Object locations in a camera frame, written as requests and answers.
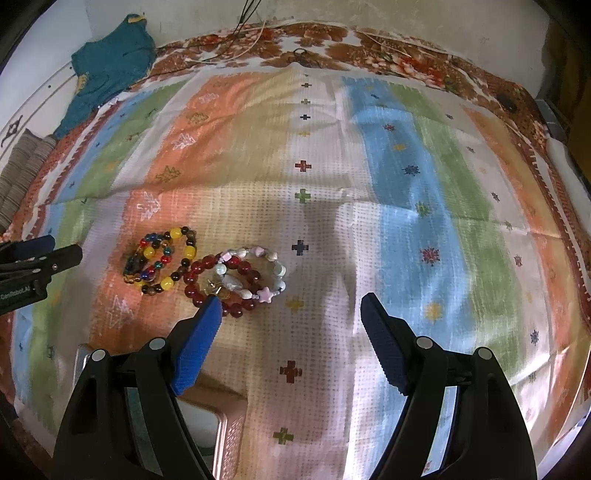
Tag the striped colourful woven cloth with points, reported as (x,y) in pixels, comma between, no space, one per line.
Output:
(318,221)

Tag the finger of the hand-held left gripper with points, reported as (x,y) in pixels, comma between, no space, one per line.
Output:
(32,245)
(55,259)

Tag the teal garment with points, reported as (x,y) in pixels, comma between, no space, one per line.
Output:
(108,69)

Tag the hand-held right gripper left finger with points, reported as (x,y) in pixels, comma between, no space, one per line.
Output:
(197,351)

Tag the rose gold metal tin box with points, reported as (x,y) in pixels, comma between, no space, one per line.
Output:
(228,429)

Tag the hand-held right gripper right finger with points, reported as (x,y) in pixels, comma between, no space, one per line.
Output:
(383,344)

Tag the grey striped cushion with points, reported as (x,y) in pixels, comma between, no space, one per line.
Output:
(21,170)

